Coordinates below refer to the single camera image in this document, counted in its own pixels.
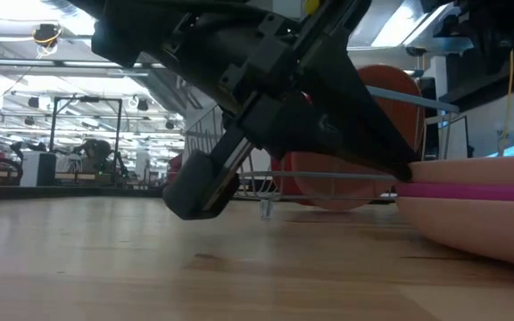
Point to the orange round plate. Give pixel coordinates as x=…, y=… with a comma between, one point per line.
x=400, y=111

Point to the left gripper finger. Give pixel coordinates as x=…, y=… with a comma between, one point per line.
x=337, y=120

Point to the red cabinet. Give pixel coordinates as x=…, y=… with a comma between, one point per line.
x=174, y=169

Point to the long ceiling light strip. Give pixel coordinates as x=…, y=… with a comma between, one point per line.
x=16, y=61

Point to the black metal stand frame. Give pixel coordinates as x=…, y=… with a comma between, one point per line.
x=87, y=99

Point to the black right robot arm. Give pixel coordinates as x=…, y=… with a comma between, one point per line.
x=498, y=27

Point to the black framed white panel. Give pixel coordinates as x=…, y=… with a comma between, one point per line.
x=455, y=138

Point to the white box appliance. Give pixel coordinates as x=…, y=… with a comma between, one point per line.
x=31, y=169

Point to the magenta round plate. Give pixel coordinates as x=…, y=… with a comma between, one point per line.
x=471, y=191

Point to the black background robot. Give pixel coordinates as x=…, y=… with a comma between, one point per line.
x=92, y=149

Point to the red round plate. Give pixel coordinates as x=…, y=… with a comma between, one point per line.
x=281, y=178

